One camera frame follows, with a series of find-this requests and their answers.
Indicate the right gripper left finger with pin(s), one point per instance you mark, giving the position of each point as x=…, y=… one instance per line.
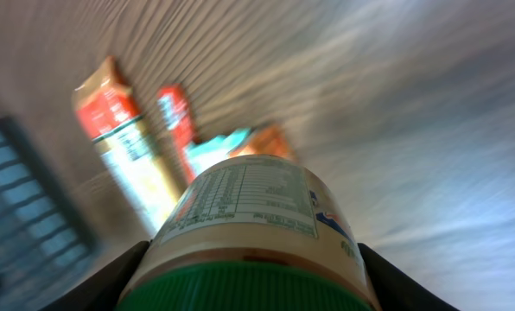
x=101, y=291

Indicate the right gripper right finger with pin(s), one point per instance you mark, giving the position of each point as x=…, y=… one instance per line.
x=395, y=290

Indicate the orange noodle packet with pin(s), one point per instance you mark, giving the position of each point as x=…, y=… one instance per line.
x=109, y=115

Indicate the green lid white jar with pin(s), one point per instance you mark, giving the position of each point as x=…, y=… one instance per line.
x=255, y=232

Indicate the teal snack packet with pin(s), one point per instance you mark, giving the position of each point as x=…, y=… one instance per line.
x=202, y=156

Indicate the small orange white box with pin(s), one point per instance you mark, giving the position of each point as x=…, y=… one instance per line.
x=267, y=140

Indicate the red white stick packet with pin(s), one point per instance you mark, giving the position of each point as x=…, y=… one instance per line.
x=178, y=117

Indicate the grey plastic mesh basket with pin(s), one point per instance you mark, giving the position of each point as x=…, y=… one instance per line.
x=45, y=245

